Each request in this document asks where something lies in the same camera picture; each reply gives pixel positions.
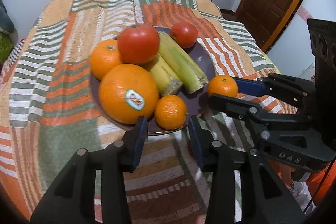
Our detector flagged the red tomato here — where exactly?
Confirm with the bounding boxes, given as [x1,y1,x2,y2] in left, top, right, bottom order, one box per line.
[169,21,198,49]
[117,24,160,65]

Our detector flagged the plain orange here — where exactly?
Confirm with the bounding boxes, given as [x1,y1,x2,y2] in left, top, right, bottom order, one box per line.
[90,39,124,80]

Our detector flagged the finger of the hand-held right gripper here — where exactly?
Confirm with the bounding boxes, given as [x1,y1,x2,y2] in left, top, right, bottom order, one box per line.
[231,72,316,113]
[208,93,319,133]

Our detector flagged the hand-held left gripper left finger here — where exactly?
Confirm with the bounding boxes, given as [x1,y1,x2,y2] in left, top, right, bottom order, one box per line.
[30,116,148,224]

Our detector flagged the grey green plush pillow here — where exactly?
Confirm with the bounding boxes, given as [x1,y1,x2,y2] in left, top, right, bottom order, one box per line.
[0,0,15,33]

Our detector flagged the small mandarin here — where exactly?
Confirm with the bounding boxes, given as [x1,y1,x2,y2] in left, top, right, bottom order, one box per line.
[154,94,188,131]
[207,75,239,99]

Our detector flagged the black white checkered cloth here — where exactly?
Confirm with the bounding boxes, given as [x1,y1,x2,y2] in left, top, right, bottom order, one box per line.
[8,42,24,63]

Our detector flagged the purple plate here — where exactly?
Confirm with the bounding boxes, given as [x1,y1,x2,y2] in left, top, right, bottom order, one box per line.
[89,26,216,135]

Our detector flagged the large orange with sticker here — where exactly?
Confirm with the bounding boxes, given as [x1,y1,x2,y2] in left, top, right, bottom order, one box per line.
[99,64,159,125]

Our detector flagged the white wardrobe door pink hearts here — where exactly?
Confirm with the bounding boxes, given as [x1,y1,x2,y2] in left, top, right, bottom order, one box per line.
[267,0,336,81]

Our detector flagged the orange garment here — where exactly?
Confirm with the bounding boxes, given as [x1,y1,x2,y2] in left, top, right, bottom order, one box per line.
[270,158,336,214]

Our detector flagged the green sugarcane piece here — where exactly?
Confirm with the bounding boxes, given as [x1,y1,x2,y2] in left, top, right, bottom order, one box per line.
[157,31,209,94]

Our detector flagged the striped patchwork blanket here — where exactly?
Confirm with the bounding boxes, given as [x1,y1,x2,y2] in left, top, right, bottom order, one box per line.
[0,0,292,223]

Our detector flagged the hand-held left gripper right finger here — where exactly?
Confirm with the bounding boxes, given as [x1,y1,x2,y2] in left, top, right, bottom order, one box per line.
[188,115,307,224]

